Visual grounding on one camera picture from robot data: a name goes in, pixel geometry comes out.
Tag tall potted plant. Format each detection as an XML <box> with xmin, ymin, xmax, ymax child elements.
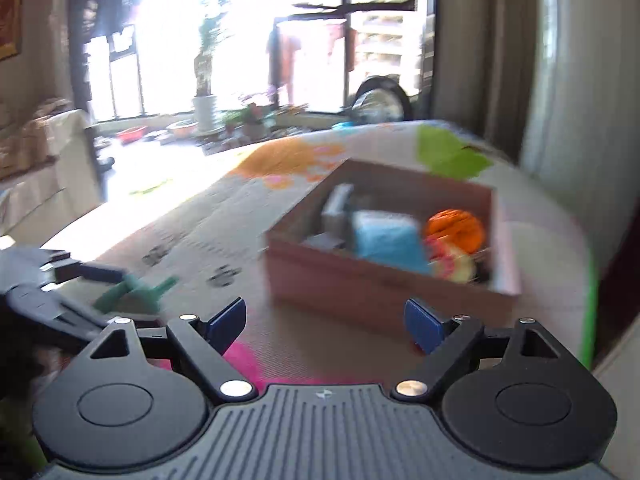
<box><xmin>191</xmin><ymin>0</ymin><xmax>226</xmax><ymax>98</ymax></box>

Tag framed wall picture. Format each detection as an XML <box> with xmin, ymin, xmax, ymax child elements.
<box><xmin>0</xmin><ymin>0</ymin><xmax>27</xmax><ymax>62</ymax></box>

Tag white plant pot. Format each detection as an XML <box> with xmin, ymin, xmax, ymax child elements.
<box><xmin>192</xmin><ymin>94</ymin><xmax>219</xmax><ymax>132</ymax></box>

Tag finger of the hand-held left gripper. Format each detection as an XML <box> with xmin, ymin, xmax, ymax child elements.
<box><xmin>47</xmin><ymin>296</ymin><xmax>118</xmax><ymax>343</ymax></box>
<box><xmin>50</xmin><ymin>254</ymin><xmax>127</xmax><ymax>285</ymax></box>

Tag black window frame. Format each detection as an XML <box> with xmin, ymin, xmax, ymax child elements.
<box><xmin>70</xmin><ymin>0</ymin><xmax>419</xmax><ymax>122</ymax></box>

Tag pink cardboard box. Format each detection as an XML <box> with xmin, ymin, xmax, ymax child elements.
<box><xmin>263</xmin><ymin>157</ymin><xmax>524</xmax><ymax>332</ymax></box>

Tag yellow toy with red ring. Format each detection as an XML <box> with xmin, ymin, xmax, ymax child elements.
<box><xmin>424</xmin><ymin>238</ymin><xmax>477</xmax><ymax>285</ymax></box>

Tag hanging orange clothes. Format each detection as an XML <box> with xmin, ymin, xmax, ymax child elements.
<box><xmin>265</xmin><ymin>22</ymin><xmax>358</xmax><ymax>103</ymax></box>

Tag blue tissue pack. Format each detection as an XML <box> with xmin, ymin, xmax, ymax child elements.
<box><xmin>352</xmin><ymin>209</ymin><xmax>434</xmax><ymax>277</ymax></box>

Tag grey curtain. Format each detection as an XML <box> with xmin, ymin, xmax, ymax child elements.
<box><xmin>433</xmin><ymin>0</ymin><xmax>542</xmax><ymax>161</ymax></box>

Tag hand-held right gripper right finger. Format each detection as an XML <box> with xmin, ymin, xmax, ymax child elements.
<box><xmin>391</xmin><ymin>297</ymin><xmax>562</xmax><ymax>404</ymax></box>

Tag red basin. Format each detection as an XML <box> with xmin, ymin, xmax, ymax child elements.
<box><xmin>116</xmin><ymin>126</ymin><xmax>148</xmax><ymax>146</ymax></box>

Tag orange round toy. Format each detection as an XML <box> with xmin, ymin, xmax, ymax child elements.
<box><xmin>422</xmin><ymin>208</ymin><xmax>487</xmax><ymax>257</ymax></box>

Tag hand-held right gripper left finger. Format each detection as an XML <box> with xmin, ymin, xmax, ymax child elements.
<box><xmin>90</xmin><ymin>297</ymin><xmax>259</xmax><ymax>404</ymax></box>

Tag green plastic clip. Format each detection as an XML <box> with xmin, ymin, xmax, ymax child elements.
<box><xmin>94</xmin><ymin>274</ymin><xmax>180</xmax><ymax>312</ymax></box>

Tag grey box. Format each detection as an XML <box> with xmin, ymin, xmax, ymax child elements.
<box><xmin>302</xmin><ymin>184</ymin><xmax>362</xmax><ymax>252</ymax></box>

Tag beige covered chair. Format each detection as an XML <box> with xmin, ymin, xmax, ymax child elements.
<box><xmin>0</xmin><ymin>102</ymin><xmax>103</xmax><ymax>233</ymax></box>

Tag black wheel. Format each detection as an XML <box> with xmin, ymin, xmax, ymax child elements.
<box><xmin>349</xmin><ymin>75</ymin><xmax>414</xmax><ymax>124</ymax></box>

